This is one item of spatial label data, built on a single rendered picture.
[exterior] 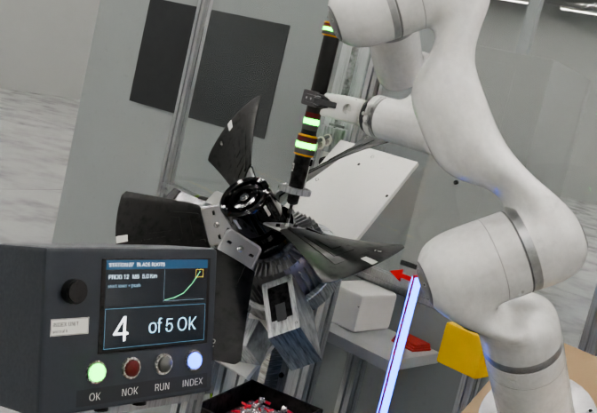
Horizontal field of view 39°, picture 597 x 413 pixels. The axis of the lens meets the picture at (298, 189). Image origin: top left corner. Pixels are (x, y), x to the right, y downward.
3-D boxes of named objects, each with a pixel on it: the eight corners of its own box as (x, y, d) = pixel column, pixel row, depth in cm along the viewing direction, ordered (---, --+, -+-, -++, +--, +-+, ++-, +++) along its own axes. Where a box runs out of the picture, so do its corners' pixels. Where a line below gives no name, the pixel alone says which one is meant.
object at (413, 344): (409, 339, 238) (410, 333, 237) (431, 351, 232) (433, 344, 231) (390, 341, 232) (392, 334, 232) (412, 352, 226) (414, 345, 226)
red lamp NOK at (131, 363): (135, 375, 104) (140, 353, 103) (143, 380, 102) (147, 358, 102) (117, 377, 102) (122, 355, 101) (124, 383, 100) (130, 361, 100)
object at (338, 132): (319, 149, 248) (325, 121, 247) (342, 155, 247) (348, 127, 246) (314, 151, 238) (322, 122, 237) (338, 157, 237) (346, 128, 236)
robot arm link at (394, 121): (394, 85, 166) (366, 117, 162) (449, 99, 157) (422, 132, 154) (405, 116, 171) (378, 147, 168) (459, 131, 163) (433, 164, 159)
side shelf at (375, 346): (340, 316, 256) (342, 307, 256) (438, 362, 232) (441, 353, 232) (287, 321, 238) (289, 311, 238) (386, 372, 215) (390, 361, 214)
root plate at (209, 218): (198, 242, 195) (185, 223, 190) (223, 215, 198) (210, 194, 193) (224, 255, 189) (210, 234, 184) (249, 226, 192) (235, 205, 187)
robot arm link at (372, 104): (365, 136, 164) (354, 132, 166) (392, 140, 171) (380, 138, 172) (376, 94, 163) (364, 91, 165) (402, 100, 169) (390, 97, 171)
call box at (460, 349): (472, 361, 193) (483, 316, 191) (510, 378, 186) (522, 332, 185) (433, 367, 181) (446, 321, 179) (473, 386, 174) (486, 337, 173)
